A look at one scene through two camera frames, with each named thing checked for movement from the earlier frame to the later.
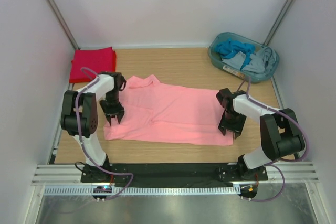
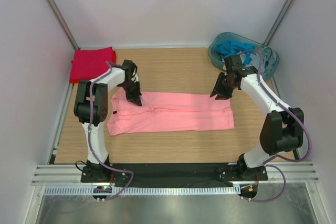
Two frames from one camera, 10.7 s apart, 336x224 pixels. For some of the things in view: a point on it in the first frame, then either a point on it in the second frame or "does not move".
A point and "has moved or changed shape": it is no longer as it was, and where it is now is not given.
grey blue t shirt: [263, 62] does not move
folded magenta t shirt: [87, 64] does not move
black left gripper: [109, 112] → [136, 96]
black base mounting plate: [170, 174] does not move
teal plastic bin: [242, 57] does not move
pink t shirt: [157, 113] has moved or changed shape
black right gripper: [239, 127] → [218, 89]
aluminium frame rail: [290, 172] does not move
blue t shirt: [228, 48] does not move
